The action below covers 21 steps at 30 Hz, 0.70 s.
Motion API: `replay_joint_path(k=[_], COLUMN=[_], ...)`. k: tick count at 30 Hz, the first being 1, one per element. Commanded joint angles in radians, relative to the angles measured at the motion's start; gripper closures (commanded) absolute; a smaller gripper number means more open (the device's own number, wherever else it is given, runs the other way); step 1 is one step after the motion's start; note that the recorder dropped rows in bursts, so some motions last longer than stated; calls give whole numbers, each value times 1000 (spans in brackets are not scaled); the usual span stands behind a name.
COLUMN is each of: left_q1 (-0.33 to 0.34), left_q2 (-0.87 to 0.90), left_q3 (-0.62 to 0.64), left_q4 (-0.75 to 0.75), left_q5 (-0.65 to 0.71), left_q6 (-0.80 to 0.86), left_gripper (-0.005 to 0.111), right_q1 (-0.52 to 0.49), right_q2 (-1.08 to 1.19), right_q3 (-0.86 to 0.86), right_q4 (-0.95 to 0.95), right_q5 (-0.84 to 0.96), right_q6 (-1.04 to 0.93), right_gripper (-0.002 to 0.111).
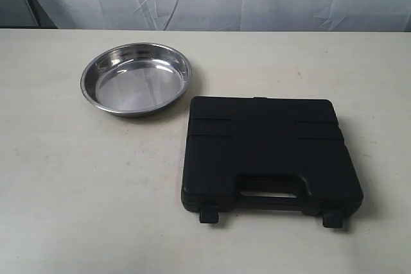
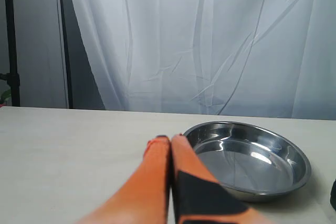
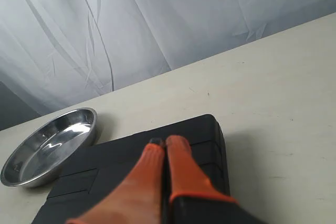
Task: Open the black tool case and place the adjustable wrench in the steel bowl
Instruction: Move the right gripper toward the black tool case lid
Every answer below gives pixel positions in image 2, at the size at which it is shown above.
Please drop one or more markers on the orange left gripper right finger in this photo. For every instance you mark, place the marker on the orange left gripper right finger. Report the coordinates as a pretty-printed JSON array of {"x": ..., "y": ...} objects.
[{"x": 198, "y": 196}]

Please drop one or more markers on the round stainless steel pan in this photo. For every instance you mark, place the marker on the round stainless steel pan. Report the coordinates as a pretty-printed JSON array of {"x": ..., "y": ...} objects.
[{"x": 252, "y": 163}]

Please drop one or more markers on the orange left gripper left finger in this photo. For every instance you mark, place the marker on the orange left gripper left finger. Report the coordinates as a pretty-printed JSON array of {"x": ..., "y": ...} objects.
[{"x": 144, "y": 197}]

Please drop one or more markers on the white backdrop curtain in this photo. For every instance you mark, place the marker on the white backdrop curtain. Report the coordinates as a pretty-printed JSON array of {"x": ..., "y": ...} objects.
[{"x": 273, "y": 58}]

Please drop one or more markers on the black plastic tool case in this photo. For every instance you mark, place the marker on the black plastic tool case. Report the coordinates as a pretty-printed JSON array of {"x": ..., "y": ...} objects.
[{"x": 333, "y": 196}]

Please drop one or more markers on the black stand pole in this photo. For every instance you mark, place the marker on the black stand pole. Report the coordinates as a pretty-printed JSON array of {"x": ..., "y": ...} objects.
[{"x": 12, "y": 78}]

